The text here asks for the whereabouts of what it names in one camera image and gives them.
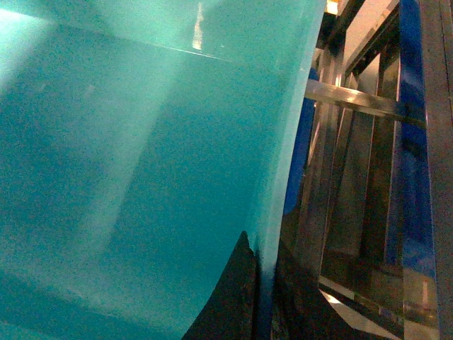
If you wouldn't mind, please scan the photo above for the blue bin on rack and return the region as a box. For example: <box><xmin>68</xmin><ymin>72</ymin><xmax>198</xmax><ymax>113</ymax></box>
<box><xmin>385</xmin><ymin>1</ymin><xmax>435</xmax><ymax>278</ymax></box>

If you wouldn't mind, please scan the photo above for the turquoise plastic bin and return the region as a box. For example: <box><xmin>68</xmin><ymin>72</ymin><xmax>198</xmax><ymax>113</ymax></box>
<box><xmin>1</xmin><ymin>1</ymin><xmax>326</xmax><ymax>339</ymax></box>

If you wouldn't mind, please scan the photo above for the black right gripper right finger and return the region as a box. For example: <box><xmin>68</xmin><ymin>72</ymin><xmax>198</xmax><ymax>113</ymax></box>
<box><xmin>271</xmin><ymin>244</ymin><xmax>368</xmax><ymax>339</ymax></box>

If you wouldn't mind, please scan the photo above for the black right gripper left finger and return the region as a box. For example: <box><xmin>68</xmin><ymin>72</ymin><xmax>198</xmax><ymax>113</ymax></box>
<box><xmin>183</xmin><ymin>231</ymin><xmax>257</xmax><ymax>340</ymax></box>

